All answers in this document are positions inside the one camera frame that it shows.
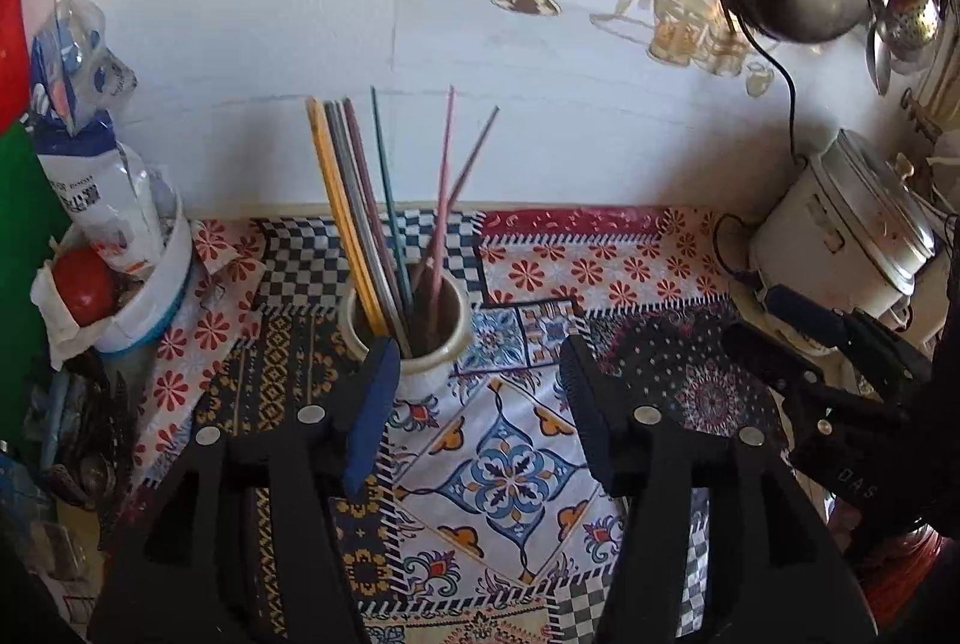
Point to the red tomato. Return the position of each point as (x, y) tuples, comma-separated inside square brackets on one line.
[(82, 284)]

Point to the dark plastic bag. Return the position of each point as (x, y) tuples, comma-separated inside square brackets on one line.
[(97, 434)]

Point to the white bowl with blue rim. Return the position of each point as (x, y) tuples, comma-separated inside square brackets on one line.
[(161, 299)]

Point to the yellow chopstick pair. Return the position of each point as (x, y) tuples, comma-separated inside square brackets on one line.
[(341, 187)]

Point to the teal chopstick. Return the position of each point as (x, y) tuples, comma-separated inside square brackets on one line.
[(386, 179)]

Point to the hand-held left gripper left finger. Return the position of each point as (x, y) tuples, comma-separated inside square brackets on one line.
[(371, 404)]

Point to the red plastic container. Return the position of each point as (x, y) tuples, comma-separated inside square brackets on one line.
[(900, 576)]

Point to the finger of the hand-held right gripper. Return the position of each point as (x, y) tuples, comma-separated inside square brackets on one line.
[(765, 355), (806, 314)]

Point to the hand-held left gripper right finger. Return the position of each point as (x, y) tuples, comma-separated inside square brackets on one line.
[(583, 412)]

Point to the white ceramic cup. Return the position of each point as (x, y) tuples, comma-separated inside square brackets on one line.
[(442, 359)]

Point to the hanging metal utensils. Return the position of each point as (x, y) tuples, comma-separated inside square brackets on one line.
[(911, 14)]

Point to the patterned tablecloth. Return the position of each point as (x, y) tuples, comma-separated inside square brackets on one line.
[(517, 464)]

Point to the white paper napkin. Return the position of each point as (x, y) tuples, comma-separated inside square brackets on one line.
[(56, 322)]

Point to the white and blue plastic bag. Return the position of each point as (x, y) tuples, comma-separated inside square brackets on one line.
[(90, 164)]

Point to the pink chopstick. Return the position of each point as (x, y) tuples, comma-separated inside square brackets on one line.
[(469, 164), (444, 179)]

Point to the green and red board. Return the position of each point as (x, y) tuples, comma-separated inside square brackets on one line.
[(19, 202)]

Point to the white rice cooker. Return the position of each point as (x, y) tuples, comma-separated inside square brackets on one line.
[(840, 224)]

